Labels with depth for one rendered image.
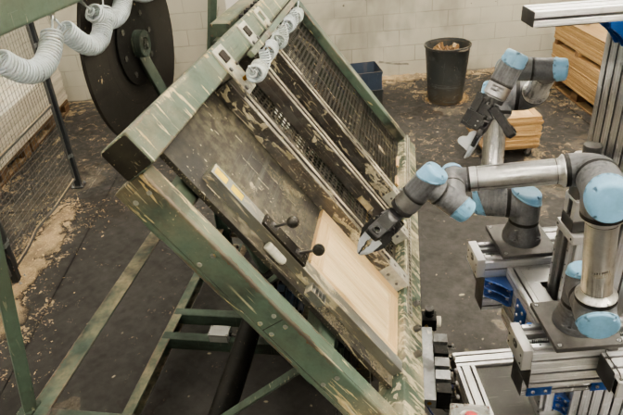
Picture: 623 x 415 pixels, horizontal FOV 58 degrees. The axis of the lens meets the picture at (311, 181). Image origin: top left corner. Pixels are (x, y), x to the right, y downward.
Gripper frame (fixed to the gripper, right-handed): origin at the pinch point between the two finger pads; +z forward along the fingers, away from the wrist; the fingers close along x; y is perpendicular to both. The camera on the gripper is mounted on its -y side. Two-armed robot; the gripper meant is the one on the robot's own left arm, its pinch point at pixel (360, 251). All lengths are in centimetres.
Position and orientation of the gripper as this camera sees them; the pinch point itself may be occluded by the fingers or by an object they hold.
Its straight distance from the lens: 173.8
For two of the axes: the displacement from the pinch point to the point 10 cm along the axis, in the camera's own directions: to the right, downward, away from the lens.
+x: -6.8, -7.0, 2.3
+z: -5.5, 6.9, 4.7
